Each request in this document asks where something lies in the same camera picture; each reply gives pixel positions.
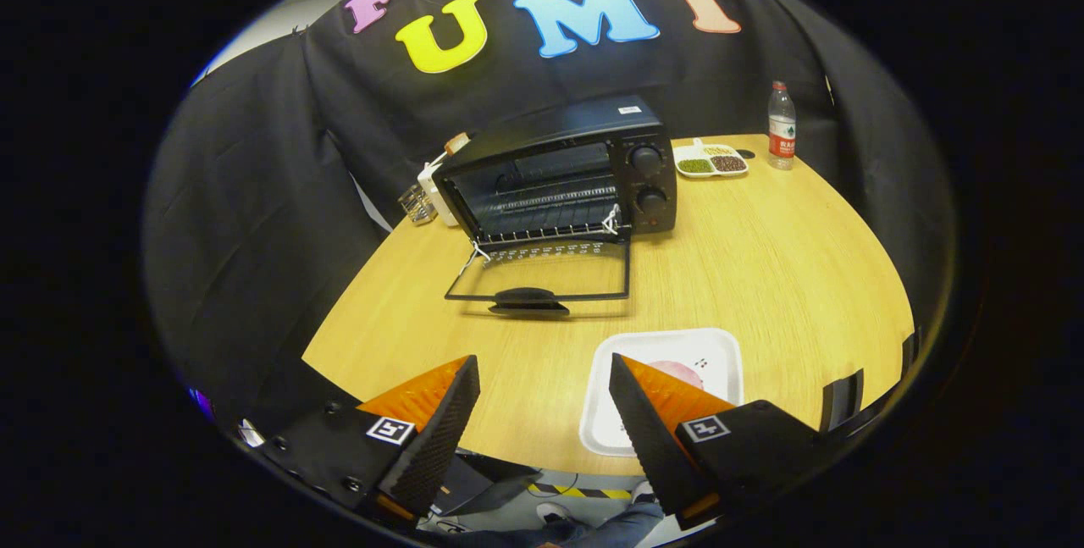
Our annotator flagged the yellow black hazard tape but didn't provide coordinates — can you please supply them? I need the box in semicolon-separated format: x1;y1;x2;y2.
527;483;634;501

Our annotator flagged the pink ham slice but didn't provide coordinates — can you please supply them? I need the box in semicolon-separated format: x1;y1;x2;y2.
648;360;705;390

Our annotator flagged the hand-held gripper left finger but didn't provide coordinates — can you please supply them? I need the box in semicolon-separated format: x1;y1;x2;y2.
254;355;481;523

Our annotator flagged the person's jeans leg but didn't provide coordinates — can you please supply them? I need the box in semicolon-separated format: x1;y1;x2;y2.
500;501;666;548

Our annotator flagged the plastic water bottle red label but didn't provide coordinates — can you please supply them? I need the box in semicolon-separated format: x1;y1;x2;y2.
767;80;798;171

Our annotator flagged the white pop-up toaster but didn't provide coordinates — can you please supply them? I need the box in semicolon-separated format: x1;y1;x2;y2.
417;150;462;227

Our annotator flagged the black toaster oven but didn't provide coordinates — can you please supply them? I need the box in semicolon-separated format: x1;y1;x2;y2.
432;95;678;316

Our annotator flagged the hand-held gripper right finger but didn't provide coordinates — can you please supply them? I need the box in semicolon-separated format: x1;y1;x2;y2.
608;353;848;532

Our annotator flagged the white divided dish of beans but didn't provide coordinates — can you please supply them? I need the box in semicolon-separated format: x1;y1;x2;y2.
673;139;750;179

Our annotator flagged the black chair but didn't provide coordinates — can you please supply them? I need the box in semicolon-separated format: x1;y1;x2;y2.
817;326;926;435

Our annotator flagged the white square food plate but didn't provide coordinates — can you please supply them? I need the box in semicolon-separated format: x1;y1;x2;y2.
578;328;746;457

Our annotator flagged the black floor object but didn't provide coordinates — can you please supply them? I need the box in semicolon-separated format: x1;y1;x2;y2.
432;451;543;519

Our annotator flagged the wire mesh utensil holder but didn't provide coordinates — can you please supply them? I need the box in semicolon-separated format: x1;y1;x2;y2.
398;184;438;227

